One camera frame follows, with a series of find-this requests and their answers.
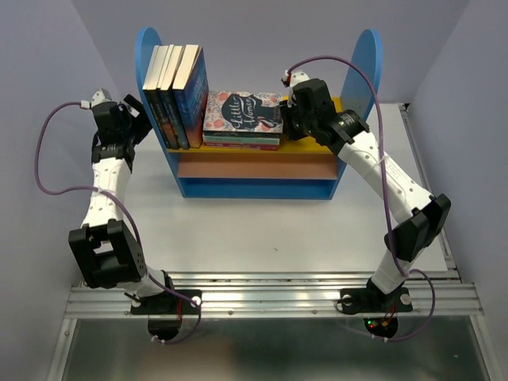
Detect blue and yellow bookshelf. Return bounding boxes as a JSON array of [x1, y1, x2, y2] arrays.
[[147, 29, 383, 199]]

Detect aluminium rail frame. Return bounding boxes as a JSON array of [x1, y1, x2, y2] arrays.
[[64, 103, 483, 319]]

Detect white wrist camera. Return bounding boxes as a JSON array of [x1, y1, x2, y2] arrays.
[[79, 88, 112, 110], [281, 70, 310, 88]]

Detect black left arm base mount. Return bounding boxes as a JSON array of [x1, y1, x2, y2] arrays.
[[130, 291, 198, 316]]

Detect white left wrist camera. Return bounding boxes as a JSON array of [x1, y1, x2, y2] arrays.
[[79, 88, 112, 110]]

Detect Three Days to See book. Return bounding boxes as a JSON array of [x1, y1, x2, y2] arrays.
[[143, 45, 170, 151]]

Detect red Roald Dahl book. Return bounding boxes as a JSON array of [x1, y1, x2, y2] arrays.
[[203, 142, 279, 151]]

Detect Nineteen Eighty-Four book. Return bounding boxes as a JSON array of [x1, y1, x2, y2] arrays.
[[165, 44, 190, 150]]

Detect Animal Farm book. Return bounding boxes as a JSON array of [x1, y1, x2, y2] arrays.
[[157, 45, 183, 150]]

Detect sunset cover book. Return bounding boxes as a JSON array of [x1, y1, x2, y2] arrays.
[[172, 44, 209, 148]]

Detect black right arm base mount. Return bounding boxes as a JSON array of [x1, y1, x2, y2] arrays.
[[334, 287, 413, 315]]

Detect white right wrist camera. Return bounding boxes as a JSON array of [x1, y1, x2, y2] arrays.
[[281, 70, 310, 88]]

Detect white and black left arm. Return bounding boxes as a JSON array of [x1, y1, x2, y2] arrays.
[[68, 89, 177, 313]]

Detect A Tale of Two Cities book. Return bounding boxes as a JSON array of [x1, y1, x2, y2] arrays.
[[154, 53, 175, 149]]

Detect teal spine book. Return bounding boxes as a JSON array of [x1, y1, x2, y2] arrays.
[[202, 135, 280, 145]]

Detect Little Women book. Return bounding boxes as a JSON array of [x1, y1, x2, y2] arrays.
[[203, 90, 283, 137]]

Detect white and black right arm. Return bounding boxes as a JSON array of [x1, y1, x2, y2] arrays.
[[280, 71, 452, 310]]

